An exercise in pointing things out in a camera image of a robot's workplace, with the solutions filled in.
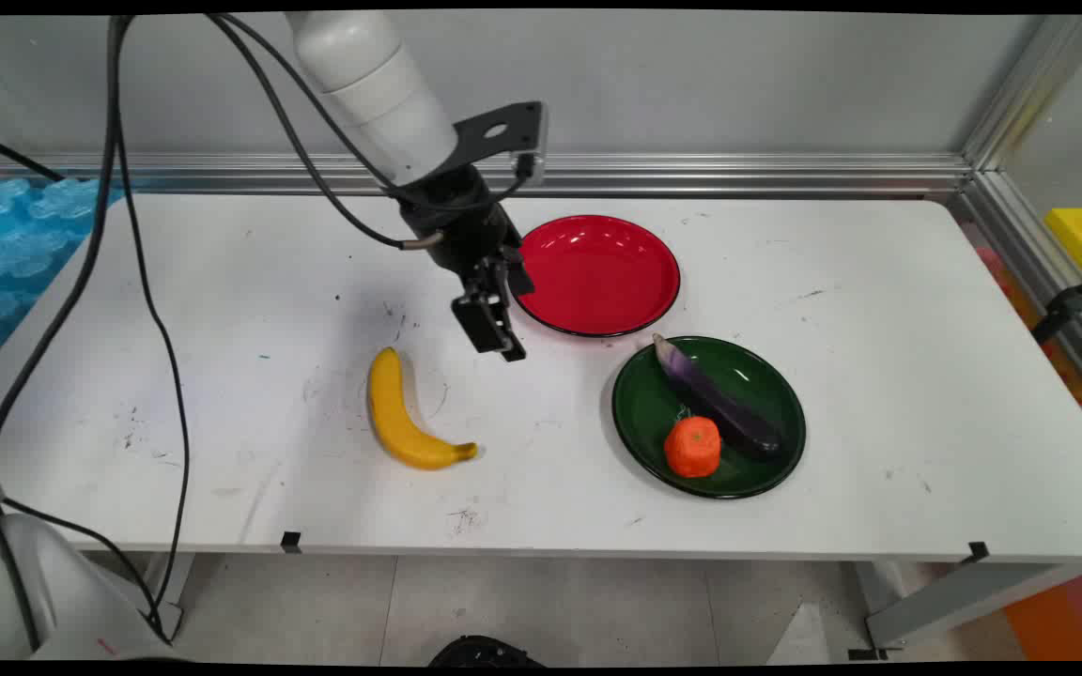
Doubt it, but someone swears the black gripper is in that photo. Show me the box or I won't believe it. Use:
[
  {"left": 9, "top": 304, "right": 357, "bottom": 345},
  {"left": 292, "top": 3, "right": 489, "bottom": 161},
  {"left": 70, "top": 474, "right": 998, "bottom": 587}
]
[{"left": 397, "top": 164, "right": 535, "bottom": 363}]

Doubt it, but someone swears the orange toy carrot piece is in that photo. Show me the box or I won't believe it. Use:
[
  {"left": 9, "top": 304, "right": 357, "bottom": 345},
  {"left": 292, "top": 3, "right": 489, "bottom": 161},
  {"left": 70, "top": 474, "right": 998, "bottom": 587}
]
[{"left": 663, "top": 416, "right": 723, "bottom": 479}]

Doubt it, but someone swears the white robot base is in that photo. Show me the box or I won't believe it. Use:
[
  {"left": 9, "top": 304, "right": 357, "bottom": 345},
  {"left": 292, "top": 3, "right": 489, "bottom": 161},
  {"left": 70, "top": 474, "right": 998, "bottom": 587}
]
[{"left": 0, "top": 513, "right": 187, "bottom": 663}]

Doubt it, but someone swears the red plate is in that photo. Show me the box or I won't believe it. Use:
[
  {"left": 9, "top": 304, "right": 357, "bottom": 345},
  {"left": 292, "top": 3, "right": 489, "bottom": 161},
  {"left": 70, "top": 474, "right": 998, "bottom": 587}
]
[{"left": 510, "top": 214, "right": 682, "bottom": 339}]

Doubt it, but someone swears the yellow toy banana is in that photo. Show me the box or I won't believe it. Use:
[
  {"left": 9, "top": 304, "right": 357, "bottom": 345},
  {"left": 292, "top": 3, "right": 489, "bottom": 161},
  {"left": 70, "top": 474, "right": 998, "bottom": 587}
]
[{"left": 367, "top": 346, "right": 480, "bottom": 471}]

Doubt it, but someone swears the purple toy eggplant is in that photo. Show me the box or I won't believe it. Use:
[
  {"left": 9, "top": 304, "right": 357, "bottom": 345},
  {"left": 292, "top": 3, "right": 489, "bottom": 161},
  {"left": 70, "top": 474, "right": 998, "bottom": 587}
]
[{"left": 651, "top": 332, "right": 784, "bottom": 461}]

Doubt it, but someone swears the dark green plate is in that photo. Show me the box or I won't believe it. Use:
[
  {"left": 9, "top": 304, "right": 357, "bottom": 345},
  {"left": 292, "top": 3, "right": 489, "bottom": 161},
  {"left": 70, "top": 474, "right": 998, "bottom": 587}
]
[{"left": 611, "top": 335, "right": 808, "bottom": 500}]

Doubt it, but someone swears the black round object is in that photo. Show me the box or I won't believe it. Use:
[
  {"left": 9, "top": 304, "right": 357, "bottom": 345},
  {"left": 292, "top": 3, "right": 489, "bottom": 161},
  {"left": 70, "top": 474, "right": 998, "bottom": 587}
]
[{"left": 428, "top": 636, "right": 548, "bottom": 668}]

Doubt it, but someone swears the blue foam mat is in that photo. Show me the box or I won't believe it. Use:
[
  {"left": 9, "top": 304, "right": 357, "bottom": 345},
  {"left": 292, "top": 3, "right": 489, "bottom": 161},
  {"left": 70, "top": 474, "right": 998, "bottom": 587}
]
[{"left": 0, "top": 176, "right": 125, "bottom": 381}]

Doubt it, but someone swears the black rod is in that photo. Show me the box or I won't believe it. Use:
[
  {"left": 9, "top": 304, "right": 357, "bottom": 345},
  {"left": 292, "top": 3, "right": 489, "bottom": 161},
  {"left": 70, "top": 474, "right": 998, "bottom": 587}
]
[{"left": 0, "top": 128, "right": 65, "bottom": 182}]

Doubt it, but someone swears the grey table leg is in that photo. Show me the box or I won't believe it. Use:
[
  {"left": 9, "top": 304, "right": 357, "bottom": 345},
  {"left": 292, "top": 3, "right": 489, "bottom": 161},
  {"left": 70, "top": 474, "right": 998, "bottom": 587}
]
[{"left": 863, "top": 561, "right": 1082, "bottom": 652}]

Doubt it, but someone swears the orange box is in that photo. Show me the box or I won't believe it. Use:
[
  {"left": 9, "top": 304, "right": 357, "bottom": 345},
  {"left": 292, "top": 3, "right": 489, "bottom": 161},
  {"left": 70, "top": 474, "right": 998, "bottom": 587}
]
[{"left": 1001, "top": 563, "right": 1082, "bottom": 662}]

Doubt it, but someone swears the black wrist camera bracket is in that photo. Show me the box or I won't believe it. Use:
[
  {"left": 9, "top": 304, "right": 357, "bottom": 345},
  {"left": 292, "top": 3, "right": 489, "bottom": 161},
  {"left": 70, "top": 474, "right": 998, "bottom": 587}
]
[{"left": 452, "top": 101, "right": 550, "bottom": 181}]

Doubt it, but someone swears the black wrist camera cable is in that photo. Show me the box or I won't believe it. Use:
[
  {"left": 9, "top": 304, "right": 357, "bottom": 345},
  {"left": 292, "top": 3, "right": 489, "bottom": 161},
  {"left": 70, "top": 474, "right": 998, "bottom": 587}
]
[{"left": 205, "top": 13, "right": 534, "bottom": 252}]

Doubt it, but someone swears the thin black cable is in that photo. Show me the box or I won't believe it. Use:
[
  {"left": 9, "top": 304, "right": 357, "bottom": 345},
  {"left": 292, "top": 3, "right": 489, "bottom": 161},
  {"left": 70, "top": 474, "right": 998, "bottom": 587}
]
[{"left": 113, "top": 131, "right": 193, "bottom": 641}]

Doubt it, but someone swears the thick black cable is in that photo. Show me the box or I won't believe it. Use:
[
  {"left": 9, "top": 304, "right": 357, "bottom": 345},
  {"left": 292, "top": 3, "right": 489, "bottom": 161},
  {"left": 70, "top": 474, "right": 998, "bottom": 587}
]
[{"left": 0, "top": 14, "right": 136, "bottom": 653}]

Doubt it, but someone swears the aluminium frame side rail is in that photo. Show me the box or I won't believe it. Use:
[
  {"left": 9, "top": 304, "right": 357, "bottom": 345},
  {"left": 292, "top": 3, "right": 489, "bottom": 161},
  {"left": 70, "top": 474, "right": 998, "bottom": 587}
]
[{"left": 950, "top": 169, "right": 1082, "bottom": 416}]

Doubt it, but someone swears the aluminium frame post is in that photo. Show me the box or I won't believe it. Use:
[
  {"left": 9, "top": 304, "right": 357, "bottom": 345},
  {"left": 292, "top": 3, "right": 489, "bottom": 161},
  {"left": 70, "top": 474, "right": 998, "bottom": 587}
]
[{"left": 962, "top": 14, "right": 1082, "bottom": 172}]

